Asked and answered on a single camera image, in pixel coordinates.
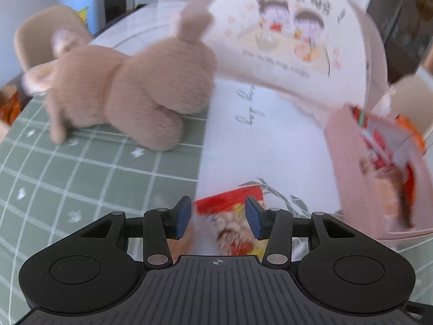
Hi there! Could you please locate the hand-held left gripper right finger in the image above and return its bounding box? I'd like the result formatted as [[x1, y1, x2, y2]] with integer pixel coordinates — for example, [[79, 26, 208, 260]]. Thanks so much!
[[244, 196, 356, 267]]

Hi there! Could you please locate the beige chair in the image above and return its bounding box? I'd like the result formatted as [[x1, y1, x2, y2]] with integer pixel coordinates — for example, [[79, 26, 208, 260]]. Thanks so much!
[[380, 74, 433, 138], [14, 5, 93, 72]]

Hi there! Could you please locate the orange snack packet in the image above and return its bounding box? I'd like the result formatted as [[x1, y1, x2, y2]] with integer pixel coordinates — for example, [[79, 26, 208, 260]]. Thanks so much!
[[392, 116, 427, 158]]

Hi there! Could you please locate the red snack packet food picture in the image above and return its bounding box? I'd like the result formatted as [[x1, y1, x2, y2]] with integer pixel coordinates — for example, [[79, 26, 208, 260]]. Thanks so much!
[[195, 186, 268, 257]]

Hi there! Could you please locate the green and white tablecloth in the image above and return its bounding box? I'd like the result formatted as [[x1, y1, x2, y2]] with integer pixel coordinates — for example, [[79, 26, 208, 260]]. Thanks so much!
[[0, 74, 433, 325]]

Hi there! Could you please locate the dark cabinet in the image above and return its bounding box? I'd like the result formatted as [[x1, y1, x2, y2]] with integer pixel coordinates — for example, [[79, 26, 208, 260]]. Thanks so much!
[[367, 0, 433, 83]]

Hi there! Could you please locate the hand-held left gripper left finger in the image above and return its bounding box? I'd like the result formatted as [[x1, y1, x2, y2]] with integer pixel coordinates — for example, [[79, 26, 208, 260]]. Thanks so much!
[[78, 196, 193, 267]]

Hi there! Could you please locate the large white cartoon bag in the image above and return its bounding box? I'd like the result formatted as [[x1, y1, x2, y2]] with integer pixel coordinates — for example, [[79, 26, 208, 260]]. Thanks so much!
[[182, 0, 387, 124]]

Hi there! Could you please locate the pink storage box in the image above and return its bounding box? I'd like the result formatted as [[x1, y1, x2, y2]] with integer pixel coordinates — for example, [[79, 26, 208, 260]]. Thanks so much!
[[324, 104, 433, 242]]

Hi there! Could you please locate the beige plush bunny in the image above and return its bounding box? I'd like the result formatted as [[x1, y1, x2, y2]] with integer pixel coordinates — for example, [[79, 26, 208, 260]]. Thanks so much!
[[21, 11, 218, 152]]

